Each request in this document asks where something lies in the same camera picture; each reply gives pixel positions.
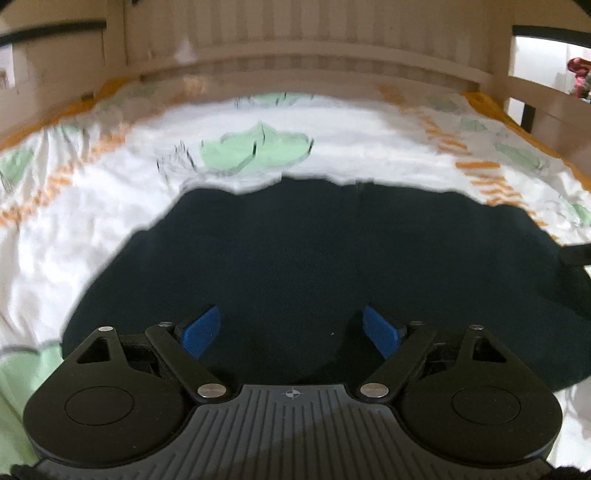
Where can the black window frame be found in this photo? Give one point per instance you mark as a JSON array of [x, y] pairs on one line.
[[549, 36]]

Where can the orange bed sheet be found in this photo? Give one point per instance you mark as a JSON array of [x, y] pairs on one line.
[[498, 108]]

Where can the red pink bundle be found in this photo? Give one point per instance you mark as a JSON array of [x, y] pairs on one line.
[[580, 74]]

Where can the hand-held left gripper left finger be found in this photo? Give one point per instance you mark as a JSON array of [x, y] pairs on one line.
[[201, 334]]

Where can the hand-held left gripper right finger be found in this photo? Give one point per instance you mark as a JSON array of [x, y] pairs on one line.
[[381, 333]]

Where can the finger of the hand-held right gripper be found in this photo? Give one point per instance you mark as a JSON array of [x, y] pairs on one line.
[[577, 254]]

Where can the beige wooden headboard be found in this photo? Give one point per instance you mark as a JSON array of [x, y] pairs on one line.
[[300, 41]]

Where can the dark navy hoodie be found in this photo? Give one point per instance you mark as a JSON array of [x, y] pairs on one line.
[[304, 258]]

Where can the white leaf printed duvet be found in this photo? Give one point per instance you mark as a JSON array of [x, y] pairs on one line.
[[115, 207]]

